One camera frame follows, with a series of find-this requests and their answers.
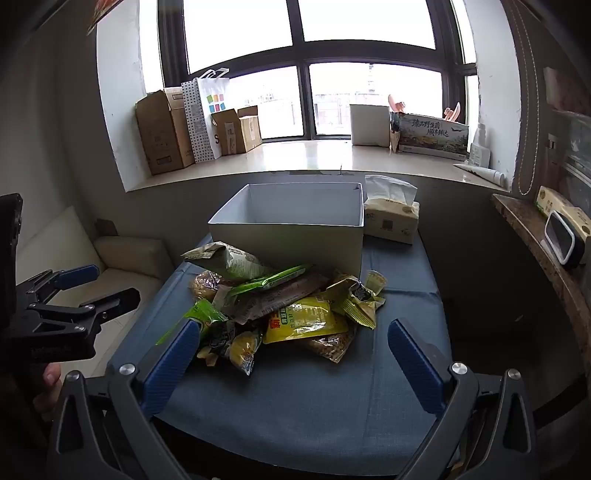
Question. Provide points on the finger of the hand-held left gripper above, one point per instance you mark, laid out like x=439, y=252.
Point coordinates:
x=76, y=276
x=115, y=300

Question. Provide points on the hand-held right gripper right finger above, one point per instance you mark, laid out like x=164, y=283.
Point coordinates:
x=415, y=364

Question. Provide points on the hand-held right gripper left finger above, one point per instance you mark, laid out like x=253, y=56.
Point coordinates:
x=171, y=364

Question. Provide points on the olive yellow small packet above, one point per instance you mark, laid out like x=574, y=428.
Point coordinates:
x=360, y=304

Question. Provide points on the yellow snack packet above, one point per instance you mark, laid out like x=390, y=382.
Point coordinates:
x=304, y=321

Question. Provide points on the person's left hand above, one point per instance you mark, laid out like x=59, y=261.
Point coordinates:
x=51, y=376

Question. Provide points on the cream sofa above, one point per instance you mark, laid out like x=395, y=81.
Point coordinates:
x=127, y=258

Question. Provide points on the dark printed snack packet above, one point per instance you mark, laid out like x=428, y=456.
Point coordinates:
x=217, y=341

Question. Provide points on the bright green snack packet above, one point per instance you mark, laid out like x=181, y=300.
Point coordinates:
x=203, y=314

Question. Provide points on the yellow candy packet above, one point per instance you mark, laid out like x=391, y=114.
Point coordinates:
x=244, y=350

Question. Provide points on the brown bread packet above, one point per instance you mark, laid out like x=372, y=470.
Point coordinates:
x=205, y=286

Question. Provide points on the clear jelly cup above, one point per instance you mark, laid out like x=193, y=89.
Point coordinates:
x=376, y=280

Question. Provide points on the green and white snack bag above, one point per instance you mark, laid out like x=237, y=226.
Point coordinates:
x=231, y=261

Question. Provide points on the kraft paper snack packet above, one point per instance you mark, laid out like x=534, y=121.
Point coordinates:
x=286, y=297

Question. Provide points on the green strip snack packet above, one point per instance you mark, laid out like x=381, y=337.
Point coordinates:
x=272, y=278

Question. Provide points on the tissue pack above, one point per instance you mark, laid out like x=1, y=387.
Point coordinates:
x=392, y=221

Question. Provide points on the tall cardboard box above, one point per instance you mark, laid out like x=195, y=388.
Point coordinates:
x=161, y=134

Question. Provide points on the wooden shelf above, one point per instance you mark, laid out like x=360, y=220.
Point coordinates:
x=531, y=240

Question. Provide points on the white framed black device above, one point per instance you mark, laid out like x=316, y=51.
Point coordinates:
x=561, y=240

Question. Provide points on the small open cardboard box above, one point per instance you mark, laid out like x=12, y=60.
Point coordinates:
x=254, y=131
x=228, y=134

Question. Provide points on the white tube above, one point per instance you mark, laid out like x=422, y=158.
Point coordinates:
x=482, y=174

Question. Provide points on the beige and green box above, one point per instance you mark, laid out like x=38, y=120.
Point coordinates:
x=561, y=203

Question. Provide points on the white bottle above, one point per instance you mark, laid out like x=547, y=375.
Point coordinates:
x=479, y=150

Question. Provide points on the white bag with coloured squares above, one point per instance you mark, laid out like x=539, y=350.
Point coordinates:
x=217, y=97

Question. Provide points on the landscape printed box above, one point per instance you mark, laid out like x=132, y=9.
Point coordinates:
x=429, y=136

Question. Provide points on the plain white box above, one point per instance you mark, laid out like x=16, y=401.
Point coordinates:
x=369, y=125

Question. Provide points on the pink plastic clip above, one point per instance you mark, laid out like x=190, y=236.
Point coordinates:
x=396, y=104
x=452, y=112

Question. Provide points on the black framed window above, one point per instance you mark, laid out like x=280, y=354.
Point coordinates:
x=302, y=46

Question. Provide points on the brown stitched panel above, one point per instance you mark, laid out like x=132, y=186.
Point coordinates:
x=545, y=55

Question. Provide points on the red wall poster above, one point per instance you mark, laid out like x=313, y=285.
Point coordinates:
x=98, y=14

